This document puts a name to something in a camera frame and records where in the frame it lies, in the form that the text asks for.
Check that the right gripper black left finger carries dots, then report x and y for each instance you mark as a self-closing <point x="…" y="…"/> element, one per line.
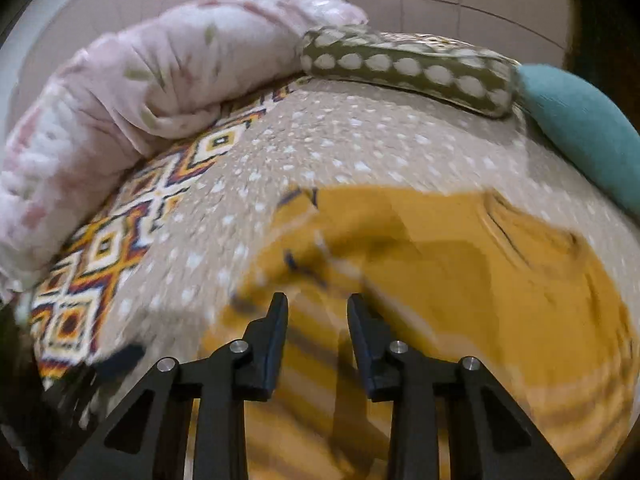
<point x="189" y="413"/>

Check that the pink floral comforter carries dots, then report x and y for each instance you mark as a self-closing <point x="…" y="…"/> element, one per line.
<point x="127" y="96"/>

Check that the colourful geometric patterned blanket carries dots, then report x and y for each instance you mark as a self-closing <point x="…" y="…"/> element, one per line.
<point x="68" y="307"/>

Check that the pink arched headboard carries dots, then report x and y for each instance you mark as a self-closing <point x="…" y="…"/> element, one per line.
<point x="49" y="32"/>

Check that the beige heart quilted bedspread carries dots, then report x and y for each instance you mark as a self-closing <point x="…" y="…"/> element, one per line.
<point x="329" y="133"/>

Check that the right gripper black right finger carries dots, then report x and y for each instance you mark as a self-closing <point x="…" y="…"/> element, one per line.
<point x="489" y="435"/>

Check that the olive white patterned bolster pillow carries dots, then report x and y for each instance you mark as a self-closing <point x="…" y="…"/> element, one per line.
<point x="450" y="70"/>

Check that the yellow striped knit garment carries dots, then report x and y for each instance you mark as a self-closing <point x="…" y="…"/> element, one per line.
<point x="454" y="275"/>

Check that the teal cushion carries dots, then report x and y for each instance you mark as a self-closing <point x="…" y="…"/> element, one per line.
<point x="587" y="127"/>

